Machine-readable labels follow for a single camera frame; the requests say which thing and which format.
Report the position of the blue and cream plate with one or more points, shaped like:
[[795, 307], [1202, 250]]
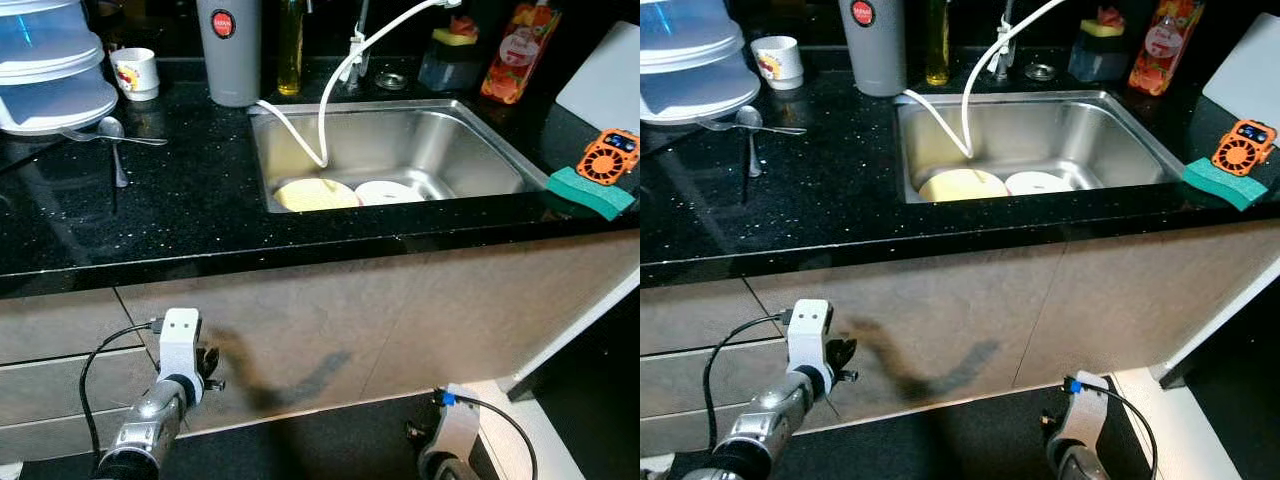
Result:
[[960, 187], [315, 195]]

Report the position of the beige kitchen cabinet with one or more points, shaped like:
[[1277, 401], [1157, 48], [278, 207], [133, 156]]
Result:
[[350, 320], [980, 310]]

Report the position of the white plate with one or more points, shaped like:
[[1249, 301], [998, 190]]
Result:
[[390, 192], [1040, 184]]

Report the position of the silver metal spoon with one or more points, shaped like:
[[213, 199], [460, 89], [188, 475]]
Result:
[[110, 127], [748, 118]]

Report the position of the stainless steel sink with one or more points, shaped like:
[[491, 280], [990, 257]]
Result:
[[440, 150], [1080, 140]]

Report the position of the green sponge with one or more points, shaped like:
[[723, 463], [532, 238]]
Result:
[[1225, 185], [590, 195]]

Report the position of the grey canister with red logo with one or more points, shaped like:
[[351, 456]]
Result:
[[872, 60], [230, 70]]

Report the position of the white printed mug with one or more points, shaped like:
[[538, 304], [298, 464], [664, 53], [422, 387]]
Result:
[[135, 72], [778, 62]]

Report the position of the white plastic food cover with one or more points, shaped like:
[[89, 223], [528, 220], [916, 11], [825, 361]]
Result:
[[690, 85], [50, 90]]

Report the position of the yellow oil bottle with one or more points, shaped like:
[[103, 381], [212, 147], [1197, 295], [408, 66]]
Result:
[[290, 60], [937, 55]]

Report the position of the chrome sink faucet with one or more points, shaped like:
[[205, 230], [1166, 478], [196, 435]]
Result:
[[1003, 62], [358, 70]]

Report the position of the round metal sink strainer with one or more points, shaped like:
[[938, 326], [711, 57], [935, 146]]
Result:
[[391, 81], [1040, 72]]

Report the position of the white cutting board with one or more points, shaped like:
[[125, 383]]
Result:
[[1250, 75], [610, 80]]

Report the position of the dark sponge holder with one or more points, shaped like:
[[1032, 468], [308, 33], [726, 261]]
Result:
[[448, 68], [1095, 60]]

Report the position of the orange pump soap bottle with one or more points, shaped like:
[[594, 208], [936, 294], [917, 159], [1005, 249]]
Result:
[[515, 65], [1160, 55]]

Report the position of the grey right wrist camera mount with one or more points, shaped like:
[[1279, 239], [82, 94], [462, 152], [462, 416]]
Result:
[[462, 420], [1090, 410]]

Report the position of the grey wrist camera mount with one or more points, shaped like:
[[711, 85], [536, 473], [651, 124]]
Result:
[[808, 330], [1090, 410], [180, 340], [462, 420]]

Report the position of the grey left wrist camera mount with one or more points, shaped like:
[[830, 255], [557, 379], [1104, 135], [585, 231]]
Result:
[[180, 340], [808, 330]]

